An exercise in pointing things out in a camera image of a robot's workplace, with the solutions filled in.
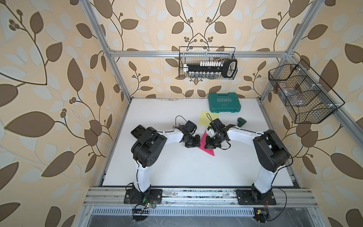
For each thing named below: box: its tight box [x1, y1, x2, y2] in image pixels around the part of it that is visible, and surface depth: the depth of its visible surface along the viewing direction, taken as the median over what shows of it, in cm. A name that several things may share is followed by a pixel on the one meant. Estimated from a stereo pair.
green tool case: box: [207, 92, 242, 113], surface depth 115 cm
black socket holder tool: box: [182, 58, 238, 79], surface depth 86 cm
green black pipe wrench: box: [237, 117, 248, 128], surface depth 107 cm
